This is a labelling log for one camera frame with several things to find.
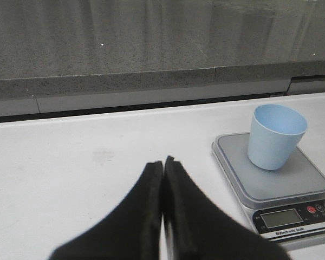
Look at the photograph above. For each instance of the light blue plastic cup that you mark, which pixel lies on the light blue plastic cup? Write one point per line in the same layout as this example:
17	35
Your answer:
275	132

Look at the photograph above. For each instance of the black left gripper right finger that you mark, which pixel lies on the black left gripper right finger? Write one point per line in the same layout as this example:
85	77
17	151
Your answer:
197	229

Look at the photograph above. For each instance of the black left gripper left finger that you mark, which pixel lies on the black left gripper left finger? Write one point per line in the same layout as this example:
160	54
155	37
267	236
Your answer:
130	231

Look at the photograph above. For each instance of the silver digital kitchen scale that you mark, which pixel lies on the silver digital kitchen scale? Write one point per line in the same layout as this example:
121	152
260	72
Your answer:
284	206

